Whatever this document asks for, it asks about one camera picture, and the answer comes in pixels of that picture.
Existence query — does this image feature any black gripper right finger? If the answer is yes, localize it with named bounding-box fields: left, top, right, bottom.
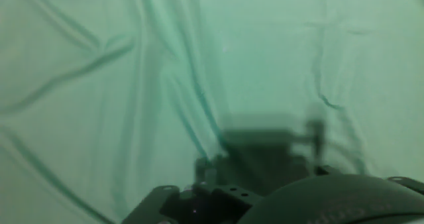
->
left=305, top=117, right=327, bottom=174

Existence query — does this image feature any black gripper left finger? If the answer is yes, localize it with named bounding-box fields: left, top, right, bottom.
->
left=194, top=154, right=219, bottom=189

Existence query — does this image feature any green fabric cloth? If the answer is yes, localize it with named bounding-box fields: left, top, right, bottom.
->
left=0, top=0, right=424, bottom=224

